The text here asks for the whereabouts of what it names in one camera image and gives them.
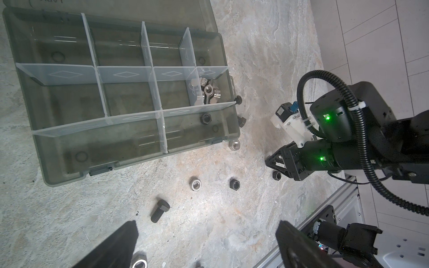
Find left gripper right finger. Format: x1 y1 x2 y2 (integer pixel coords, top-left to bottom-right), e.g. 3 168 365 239
275 221 335 268

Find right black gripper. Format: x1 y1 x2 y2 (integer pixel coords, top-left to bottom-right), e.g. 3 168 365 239
265 140 339 181

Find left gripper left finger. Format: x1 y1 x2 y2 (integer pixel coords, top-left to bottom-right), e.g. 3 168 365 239
73 221 139 268

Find black nut far right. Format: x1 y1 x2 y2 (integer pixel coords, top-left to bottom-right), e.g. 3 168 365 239
272 170 282 181

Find black nut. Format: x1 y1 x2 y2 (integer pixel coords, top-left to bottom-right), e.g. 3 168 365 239
200 113 212 125
229 179 240 191
272 170 282 181

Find silver hex nut left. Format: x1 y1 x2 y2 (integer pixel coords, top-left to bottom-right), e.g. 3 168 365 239
130 252 147 268

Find silver hex nut by box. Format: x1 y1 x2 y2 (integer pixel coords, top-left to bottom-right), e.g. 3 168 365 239
229 139 241 151

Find black nut centre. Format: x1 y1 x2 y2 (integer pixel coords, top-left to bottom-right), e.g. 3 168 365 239
229 179 240 191

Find black bolt lower right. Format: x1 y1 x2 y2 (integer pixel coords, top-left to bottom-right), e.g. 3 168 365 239
238 116 247 128

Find black bolt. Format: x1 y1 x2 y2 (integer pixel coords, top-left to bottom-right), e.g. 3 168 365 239
150 199 170 223
238 116 247 128
234 96 242 105

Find black bolt centre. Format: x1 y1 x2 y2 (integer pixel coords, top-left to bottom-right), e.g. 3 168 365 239
150 199 170 223

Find black bolt upper right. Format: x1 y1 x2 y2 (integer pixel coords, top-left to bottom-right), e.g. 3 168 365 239
234 96 242 105

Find silver hex nut centre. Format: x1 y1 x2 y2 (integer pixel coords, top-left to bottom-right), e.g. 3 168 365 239
190 178 202 192

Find black nut middle right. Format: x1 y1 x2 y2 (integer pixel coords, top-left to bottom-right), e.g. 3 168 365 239
200 113 212 125

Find grey plastic organizer box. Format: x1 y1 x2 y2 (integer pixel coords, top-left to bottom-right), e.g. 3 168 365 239
3 1 240 186

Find aluminium mounting rail frame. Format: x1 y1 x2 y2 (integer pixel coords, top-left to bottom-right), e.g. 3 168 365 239
254 183 365 268

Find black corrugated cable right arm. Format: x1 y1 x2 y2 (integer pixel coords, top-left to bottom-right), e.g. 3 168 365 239
296 69 429 217

